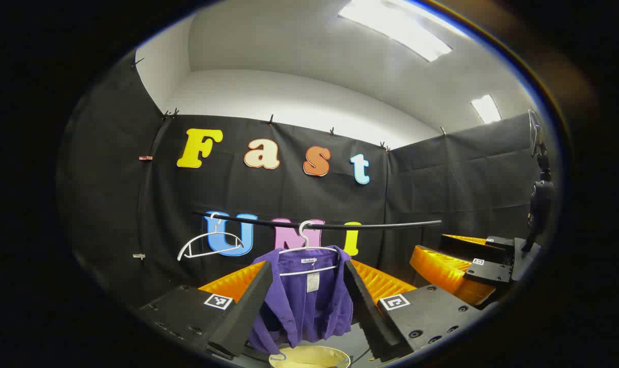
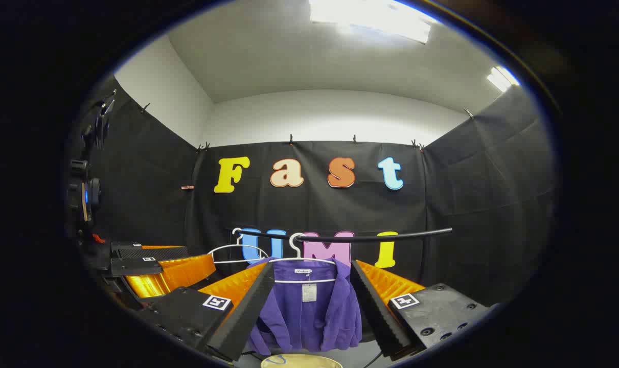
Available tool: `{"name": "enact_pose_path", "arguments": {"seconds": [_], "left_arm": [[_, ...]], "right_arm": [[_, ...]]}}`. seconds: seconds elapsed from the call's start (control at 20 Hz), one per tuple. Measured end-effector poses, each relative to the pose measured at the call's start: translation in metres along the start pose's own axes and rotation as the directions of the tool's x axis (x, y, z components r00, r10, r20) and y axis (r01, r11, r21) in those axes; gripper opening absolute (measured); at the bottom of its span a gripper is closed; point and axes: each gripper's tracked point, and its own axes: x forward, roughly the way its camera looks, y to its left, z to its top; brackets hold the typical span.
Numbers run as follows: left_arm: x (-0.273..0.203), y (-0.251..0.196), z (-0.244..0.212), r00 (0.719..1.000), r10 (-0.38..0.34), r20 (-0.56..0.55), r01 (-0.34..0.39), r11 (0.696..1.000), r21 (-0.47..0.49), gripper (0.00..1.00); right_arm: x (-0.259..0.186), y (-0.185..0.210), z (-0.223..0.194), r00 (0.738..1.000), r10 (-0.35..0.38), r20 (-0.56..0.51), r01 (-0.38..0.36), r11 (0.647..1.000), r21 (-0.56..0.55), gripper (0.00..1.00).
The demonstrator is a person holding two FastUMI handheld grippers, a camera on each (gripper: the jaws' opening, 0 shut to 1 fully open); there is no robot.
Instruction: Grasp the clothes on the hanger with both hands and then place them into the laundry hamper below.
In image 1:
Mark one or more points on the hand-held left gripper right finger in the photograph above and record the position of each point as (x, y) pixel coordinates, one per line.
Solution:
(373, 317)

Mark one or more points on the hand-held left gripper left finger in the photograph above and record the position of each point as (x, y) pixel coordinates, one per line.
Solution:
(243, 312)

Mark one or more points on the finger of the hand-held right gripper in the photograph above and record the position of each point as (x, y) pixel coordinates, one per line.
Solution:
(488, 273)
(498, 244)

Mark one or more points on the purple ribbed knit garment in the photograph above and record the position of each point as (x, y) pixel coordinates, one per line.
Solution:
(299, 306)

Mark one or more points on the white plastic hanger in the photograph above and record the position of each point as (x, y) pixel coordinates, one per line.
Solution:
(207, 239)
(305, 240)

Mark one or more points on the black clothes rack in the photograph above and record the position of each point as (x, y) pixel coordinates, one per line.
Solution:
(340, 226)

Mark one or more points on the small ceiling light panel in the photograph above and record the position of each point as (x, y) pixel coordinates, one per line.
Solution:
(486, 109)

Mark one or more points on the silver clip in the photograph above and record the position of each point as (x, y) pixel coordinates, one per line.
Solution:
(139, 256)

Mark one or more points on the large ceiling light panel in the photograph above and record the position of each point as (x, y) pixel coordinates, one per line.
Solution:
(396, 28)

